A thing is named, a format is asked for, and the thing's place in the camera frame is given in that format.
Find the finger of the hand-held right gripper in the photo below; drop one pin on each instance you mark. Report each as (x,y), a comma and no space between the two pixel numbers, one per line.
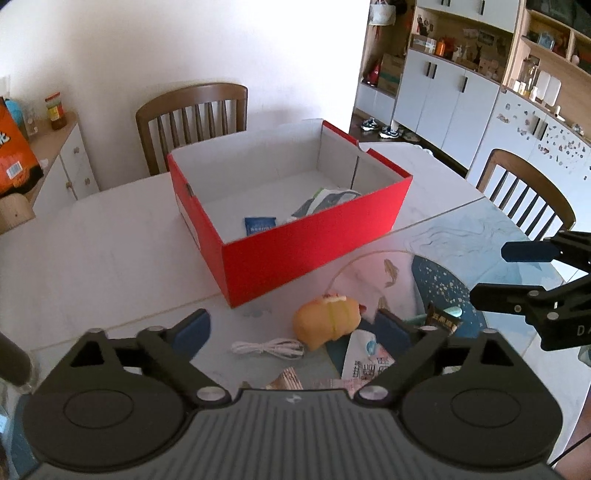
(528,251)
(503,299)

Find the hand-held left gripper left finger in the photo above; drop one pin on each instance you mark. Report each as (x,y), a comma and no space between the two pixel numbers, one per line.
(191,330)

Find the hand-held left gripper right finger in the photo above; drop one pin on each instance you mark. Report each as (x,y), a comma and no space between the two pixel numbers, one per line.
(392,330)

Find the dark brown snack packet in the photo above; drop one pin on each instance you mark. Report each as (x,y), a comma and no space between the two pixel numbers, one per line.
(441,319)

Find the red cardboard box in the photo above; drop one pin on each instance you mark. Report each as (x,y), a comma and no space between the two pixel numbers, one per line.
(300,258)

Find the white marble desktop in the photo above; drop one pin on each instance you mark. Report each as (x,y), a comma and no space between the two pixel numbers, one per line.
(115,240)

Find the white snack packet orange print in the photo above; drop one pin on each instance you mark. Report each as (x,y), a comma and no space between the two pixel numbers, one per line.
(364,357)

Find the orange pig squeeze toy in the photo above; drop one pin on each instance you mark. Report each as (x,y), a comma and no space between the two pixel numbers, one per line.
(323,323)

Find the pink printed wrapper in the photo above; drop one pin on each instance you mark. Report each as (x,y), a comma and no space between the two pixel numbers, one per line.
(337,384)

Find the brown wooden chair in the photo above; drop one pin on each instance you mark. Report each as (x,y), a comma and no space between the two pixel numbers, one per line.
(531,173)
(194,94)

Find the pink striped wrapper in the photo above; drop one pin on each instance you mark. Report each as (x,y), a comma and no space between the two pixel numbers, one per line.
(288,381)

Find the small blue packet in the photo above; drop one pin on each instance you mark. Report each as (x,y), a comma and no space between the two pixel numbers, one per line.
(259,225)

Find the white grey snack packet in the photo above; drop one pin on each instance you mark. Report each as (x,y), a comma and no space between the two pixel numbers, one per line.
(323,201)

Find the white plastic containers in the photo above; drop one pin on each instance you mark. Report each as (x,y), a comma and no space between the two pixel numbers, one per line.
(548,87)

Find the dark cylinder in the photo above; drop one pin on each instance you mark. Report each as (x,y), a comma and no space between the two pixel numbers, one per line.
(14,364)

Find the pair of sneakers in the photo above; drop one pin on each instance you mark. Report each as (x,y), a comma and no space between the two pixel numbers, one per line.
(381,128)

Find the small white side cabinet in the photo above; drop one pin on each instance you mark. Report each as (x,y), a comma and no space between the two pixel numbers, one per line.
(69,166)

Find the light wooden box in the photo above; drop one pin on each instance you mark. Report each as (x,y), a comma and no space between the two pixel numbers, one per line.
(14,213)

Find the brown cardboard box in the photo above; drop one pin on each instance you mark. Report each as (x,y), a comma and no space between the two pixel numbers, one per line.
(390,74)

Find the red toy figure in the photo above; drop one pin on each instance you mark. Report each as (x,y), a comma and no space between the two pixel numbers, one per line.
(374,74)

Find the orange snack bag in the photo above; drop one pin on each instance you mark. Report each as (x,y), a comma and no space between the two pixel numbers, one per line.
(14,152)

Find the glass jar yellow label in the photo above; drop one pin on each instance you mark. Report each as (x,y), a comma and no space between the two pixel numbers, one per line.
(56,113)

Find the white wood wall cabinet unit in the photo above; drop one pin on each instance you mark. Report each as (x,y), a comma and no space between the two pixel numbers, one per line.
(443,101)

